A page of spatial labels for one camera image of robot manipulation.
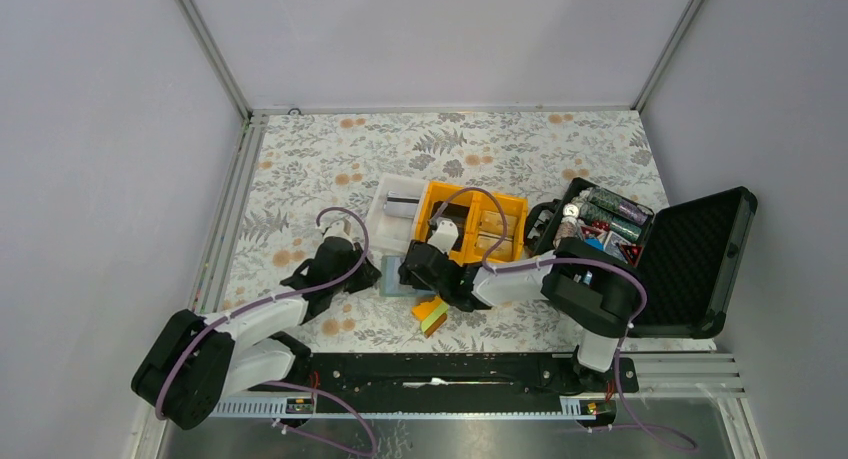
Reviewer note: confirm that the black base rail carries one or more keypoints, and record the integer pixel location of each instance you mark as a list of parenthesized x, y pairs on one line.
[(455, 383)]

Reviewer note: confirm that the yellow plastic divided bin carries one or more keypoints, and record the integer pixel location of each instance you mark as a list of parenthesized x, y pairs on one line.
[(478, 202)]

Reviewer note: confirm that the black poker chip case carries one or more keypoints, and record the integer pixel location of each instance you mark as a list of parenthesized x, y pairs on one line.
[(687, 256)]

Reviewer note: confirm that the black credit card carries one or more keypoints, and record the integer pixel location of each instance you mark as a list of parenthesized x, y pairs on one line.
[(456, 214)]

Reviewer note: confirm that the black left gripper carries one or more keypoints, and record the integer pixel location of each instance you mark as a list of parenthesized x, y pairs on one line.
[(367, 275)]

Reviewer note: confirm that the orange green sticky notes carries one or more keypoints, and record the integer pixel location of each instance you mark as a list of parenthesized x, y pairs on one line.
[(431, 314)]

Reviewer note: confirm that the green card holder wallet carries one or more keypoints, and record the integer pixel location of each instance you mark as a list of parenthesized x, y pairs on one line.
[(390, 285)]

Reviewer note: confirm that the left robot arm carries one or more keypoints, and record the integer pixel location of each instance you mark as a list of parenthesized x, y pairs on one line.
[(196, 361)]

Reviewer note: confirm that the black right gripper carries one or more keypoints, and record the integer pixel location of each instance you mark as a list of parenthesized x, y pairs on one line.
[(408, 277)]

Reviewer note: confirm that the white plastic bin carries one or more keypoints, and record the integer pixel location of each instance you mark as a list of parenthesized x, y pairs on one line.
[(390, 234)]

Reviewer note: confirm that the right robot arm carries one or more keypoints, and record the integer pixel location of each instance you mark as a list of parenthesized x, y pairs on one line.
[(601, 294)]

